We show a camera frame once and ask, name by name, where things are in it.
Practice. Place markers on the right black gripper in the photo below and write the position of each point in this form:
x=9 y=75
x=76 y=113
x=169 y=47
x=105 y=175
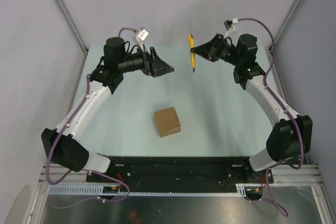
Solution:
x=209 y=51

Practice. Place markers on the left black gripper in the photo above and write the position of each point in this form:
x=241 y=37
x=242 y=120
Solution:
x=153 y=65

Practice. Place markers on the brown cardboard express box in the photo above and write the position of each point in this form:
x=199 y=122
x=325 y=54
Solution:
x=167 y=122

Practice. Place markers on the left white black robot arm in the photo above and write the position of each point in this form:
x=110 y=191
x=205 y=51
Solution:
x=62 y=144

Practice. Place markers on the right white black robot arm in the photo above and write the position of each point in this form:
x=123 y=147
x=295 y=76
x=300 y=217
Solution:
x=291 y=133

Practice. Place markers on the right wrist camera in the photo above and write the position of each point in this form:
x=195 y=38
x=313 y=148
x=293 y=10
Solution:
x=230 y=27

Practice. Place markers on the right aluminium corner post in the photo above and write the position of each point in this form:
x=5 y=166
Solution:
x=294 y=8

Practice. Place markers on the aluminium corner post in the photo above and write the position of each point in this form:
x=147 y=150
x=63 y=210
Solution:
x=71 y=25
x=294 y=8

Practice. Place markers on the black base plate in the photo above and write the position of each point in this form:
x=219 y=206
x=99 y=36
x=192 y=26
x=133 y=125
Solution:
x=180 y=175

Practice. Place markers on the left aluminium corner post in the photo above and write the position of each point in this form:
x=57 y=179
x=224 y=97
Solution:
x=71 y=25

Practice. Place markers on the aluminium front rail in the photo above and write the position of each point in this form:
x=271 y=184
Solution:
x=308 y=175

